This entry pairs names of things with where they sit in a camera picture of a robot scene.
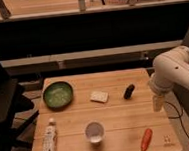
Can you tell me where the black eraser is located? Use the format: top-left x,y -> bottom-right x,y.
123,84 -> 135,100

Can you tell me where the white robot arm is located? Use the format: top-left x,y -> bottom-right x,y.
148,45 -> 189,112

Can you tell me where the orange carrot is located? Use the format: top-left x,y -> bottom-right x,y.
140,128 -> 153,151

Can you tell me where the white sponge block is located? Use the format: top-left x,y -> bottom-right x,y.
90,91 -> 109,103

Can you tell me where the white cup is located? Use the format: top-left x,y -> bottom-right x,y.
85,122 -> 105,144

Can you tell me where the green bowl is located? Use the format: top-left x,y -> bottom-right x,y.
43,81 -> 74,110

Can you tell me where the white plastic bottle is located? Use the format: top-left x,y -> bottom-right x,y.
42,118 -> 57,151

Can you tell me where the black office chair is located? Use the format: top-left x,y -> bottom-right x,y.
0,64 -> 38,151

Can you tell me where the black cable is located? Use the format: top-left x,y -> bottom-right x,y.
164,98 -> 189,151

